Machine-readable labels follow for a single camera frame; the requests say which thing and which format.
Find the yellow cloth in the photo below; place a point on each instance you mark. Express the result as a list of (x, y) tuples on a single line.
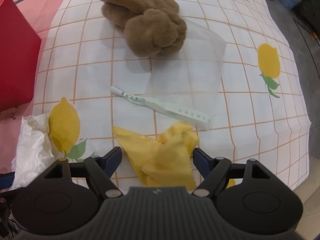
[(161, 162)]

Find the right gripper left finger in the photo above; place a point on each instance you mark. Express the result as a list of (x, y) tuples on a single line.
[(99, 173)]

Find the clear plastic bag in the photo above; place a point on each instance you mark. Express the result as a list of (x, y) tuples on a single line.
[(184, 85)]

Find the brown plush toy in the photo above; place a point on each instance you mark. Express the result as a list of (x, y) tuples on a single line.
[(150, 27)]

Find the red Wonderlab box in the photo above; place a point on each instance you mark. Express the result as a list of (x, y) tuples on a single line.
[(20, 46)]

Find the white checked lemon tablecloth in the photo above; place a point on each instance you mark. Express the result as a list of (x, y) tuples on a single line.
[(260, 108)]

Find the white crumpled tissue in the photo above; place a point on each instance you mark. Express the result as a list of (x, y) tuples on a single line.
[(33, 151)]

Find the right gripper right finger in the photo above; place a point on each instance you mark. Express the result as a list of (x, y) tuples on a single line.
[(214, 172)]

